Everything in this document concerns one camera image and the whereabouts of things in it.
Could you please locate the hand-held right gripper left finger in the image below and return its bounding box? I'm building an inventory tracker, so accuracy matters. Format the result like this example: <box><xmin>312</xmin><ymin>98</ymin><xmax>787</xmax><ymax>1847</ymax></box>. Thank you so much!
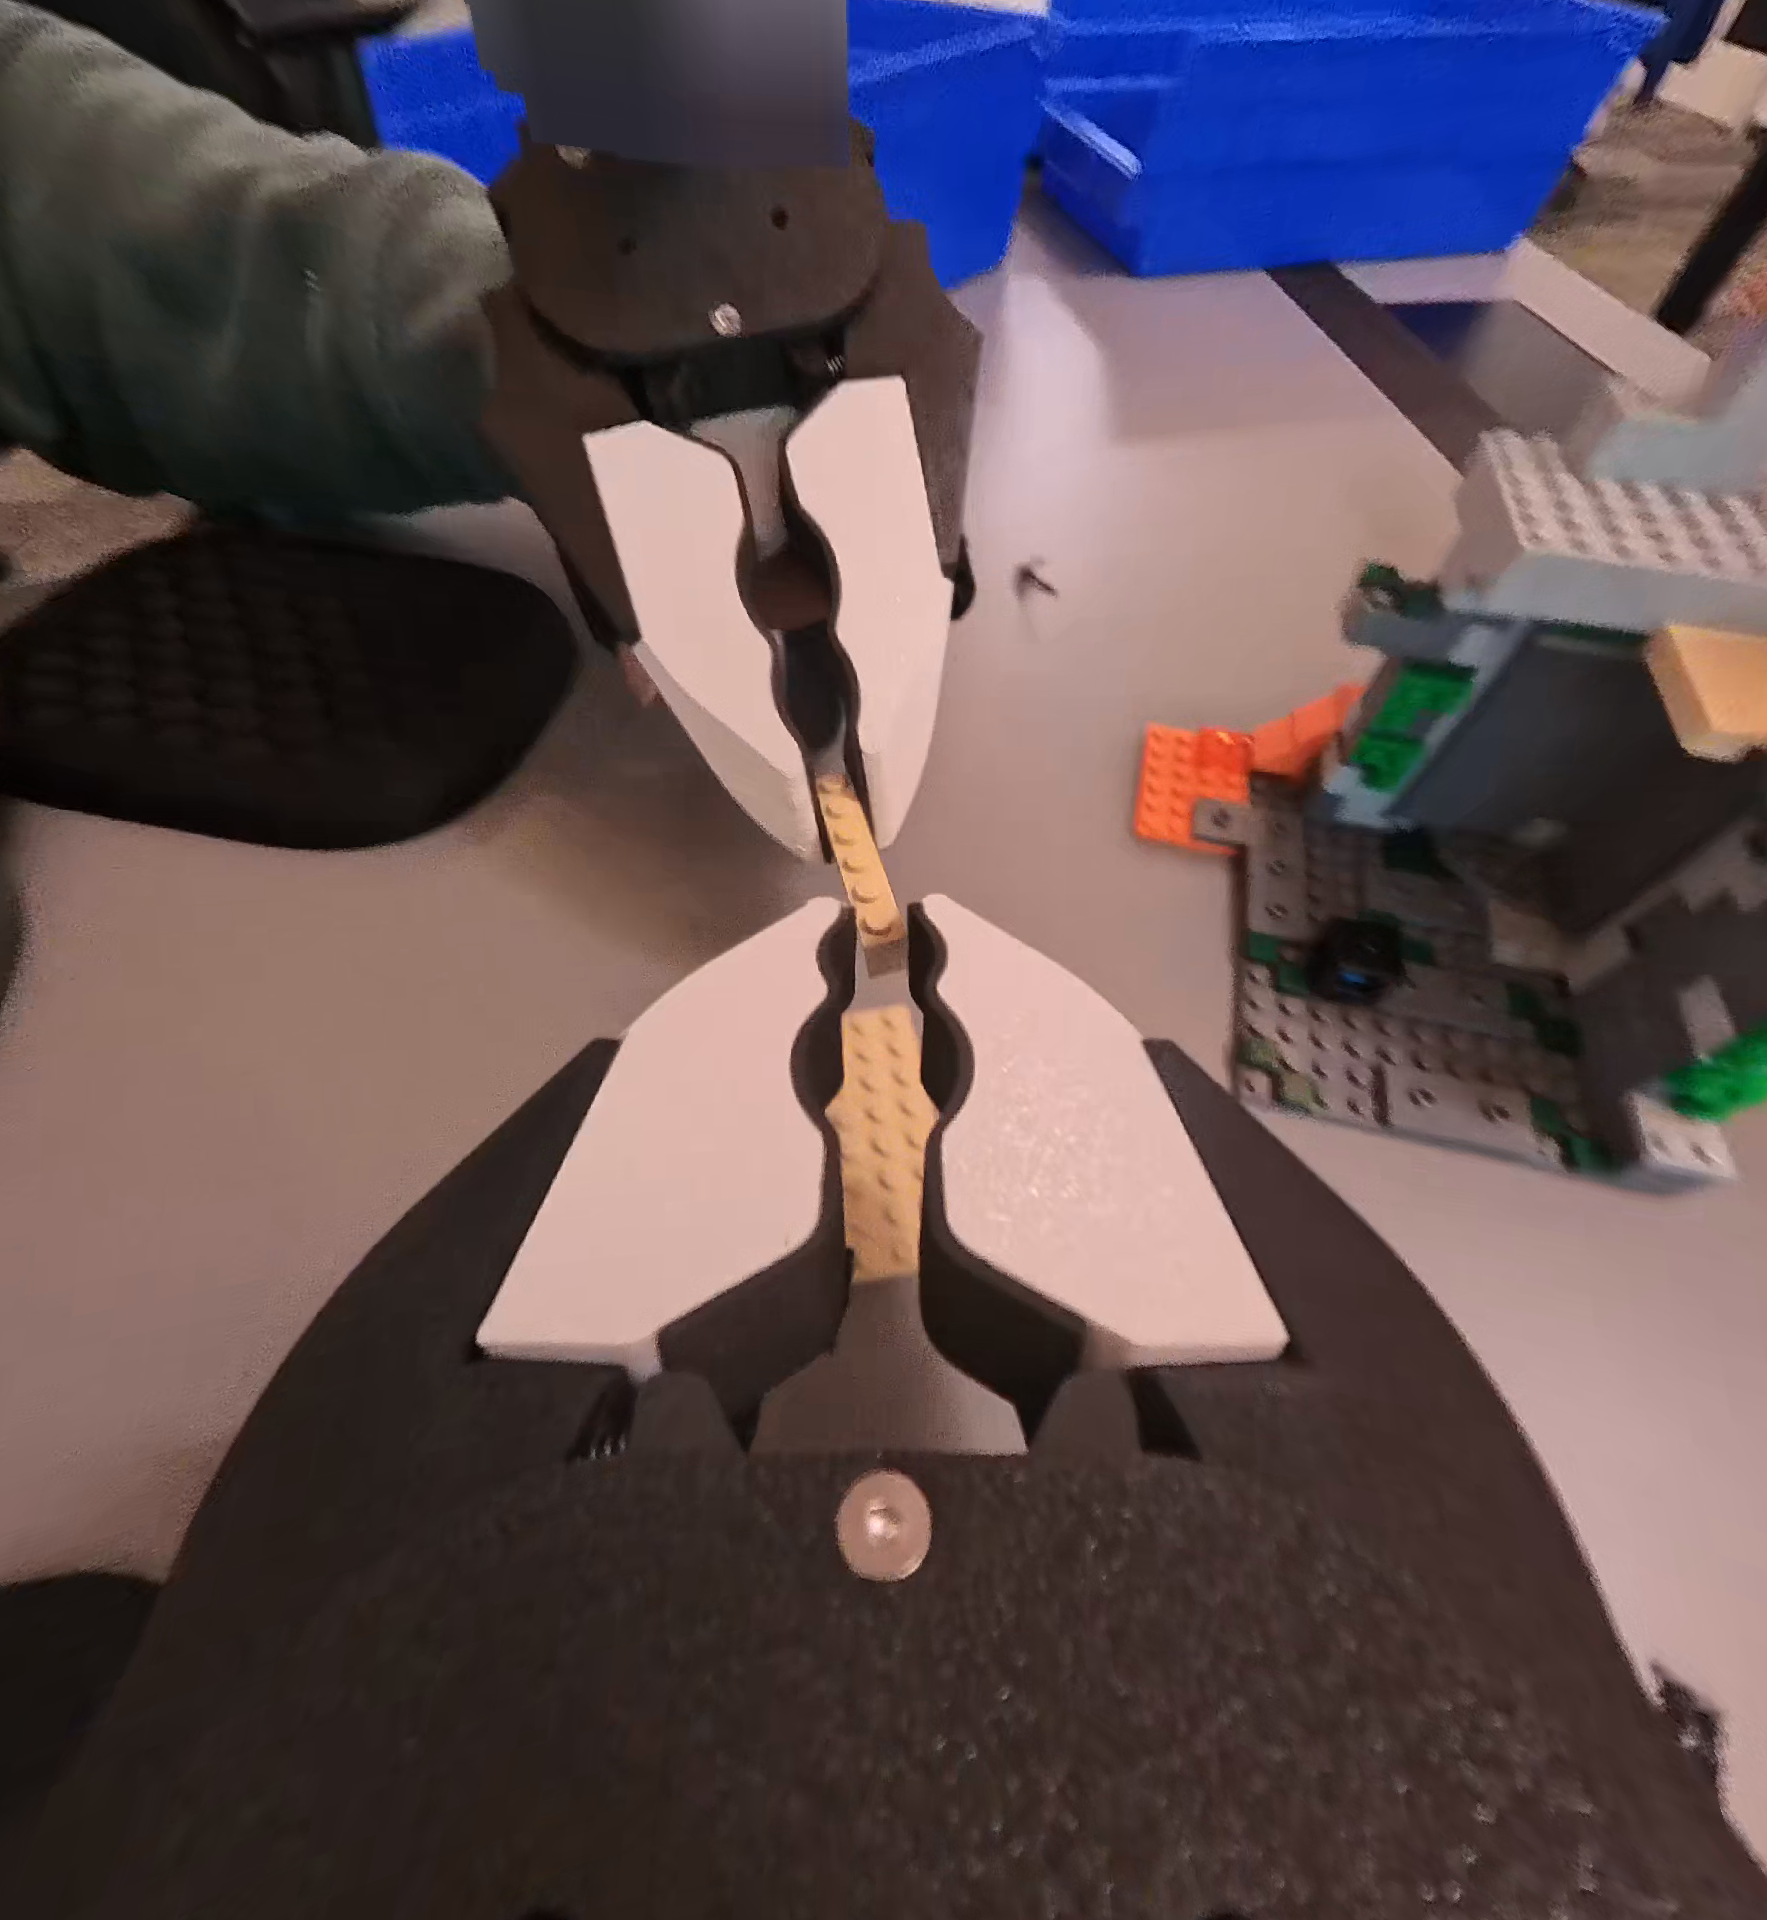
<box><xmin>475</xmin><ymin>898</ymin><xmax>858</xmax><ymax>1455</ymax></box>

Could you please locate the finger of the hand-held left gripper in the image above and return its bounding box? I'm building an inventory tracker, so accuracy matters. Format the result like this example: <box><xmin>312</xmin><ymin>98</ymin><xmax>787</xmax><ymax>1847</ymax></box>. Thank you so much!
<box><xmin>787</xmin><ymin>376</ymin><xmax>959</xmax><ymax>847</ymax></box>
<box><xmin>582</xmin><ymin>424</ymin><xmax>827</xmax><ymax>865</ymax></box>

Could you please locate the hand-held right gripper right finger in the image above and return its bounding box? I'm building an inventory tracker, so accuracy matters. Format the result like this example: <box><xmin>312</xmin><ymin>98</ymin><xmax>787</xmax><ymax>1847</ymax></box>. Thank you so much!
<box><xmin>909</xmin><ymin>896</ymin><xmax>1295</xmax><ymax>1455</ymax></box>

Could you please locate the long tan plate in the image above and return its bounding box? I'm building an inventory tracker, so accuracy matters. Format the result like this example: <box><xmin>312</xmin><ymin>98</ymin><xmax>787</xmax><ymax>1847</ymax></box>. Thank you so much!
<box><xmin>824</xmin><ymin>1004</ymin><xmax>928</xmax><ymax>1289</ymax></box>

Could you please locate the narrow tan plate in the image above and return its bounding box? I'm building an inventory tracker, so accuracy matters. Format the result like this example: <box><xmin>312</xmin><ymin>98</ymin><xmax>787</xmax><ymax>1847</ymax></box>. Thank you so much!
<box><xmin>818</xmin><ymin>769</ymin><xmax>913</xmax><ymax>979</ymax></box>

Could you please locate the toy brick building model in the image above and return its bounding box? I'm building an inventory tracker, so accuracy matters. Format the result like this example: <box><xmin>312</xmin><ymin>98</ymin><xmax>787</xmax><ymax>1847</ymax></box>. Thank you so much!
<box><xmin>1136</xmin><ymin>323</ymin><xmax>1767</xmax><ymax>1196</ymax></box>

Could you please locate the blue plastic bin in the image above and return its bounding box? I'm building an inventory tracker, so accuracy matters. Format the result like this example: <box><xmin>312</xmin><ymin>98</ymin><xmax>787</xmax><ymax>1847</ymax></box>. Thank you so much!
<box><xmin>1040</xmin><ymin>0</ymin><xmax>1673</xmax><ymax>281</ymax></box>
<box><xmin>358</xmin><ymin>32</ymin><xmax>527</xmax><ymax>189</ymax></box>
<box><xmin>845</xmin><ymin>0</ymin><xmax>1053</xmax><ymax>291</ymax></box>

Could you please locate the person's left forearm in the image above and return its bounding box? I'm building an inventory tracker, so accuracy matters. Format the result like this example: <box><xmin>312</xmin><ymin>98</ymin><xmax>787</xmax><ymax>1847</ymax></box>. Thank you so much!
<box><xmin>0</xmin><ymin>0</ymin><xmax>527</xmax><ymax>519</ymax></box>

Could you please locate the grey desk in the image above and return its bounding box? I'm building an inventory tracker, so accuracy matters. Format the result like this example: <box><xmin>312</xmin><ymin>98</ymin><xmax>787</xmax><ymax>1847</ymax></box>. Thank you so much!
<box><xmin>0</xmin><ymin>225</ymin><xmax>1767</xmax><ymax>1920</ymax></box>

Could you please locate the black mesh chair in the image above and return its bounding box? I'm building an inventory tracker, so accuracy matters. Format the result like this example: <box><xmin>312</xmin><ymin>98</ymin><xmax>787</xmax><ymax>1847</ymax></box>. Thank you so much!
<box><xmin>0</xmin><ymin>526</ymin><xmax>579</xmax><ymax>853</ymax></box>

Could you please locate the wooden office table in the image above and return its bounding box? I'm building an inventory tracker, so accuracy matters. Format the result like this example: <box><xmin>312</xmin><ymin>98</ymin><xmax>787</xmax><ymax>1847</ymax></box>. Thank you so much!
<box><xmin>1650</xmin><ymin>0</ymin><xmax>1767</xmax><ymax>341</ymax></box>

